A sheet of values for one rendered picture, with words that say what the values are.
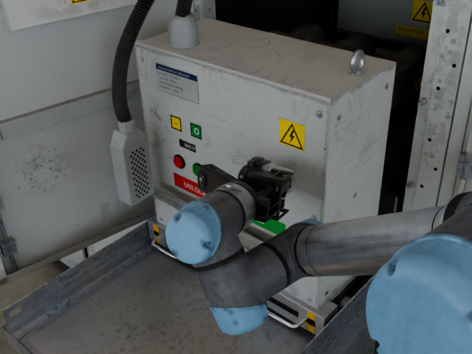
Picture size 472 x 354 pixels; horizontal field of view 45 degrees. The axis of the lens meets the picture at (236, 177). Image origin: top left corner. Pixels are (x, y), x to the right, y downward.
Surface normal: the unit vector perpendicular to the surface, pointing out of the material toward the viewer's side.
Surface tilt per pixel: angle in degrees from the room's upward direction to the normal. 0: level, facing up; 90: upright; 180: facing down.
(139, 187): 90
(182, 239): 75
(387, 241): 69
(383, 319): 82
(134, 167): 90
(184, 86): 90
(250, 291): 58
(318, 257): 86
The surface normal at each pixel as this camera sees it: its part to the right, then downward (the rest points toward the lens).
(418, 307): -0.77, 0.23
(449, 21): -0.65, 0.42
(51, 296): 0.76, 0.33
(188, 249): -0.43, 0.25
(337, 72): -0.03, -0.85
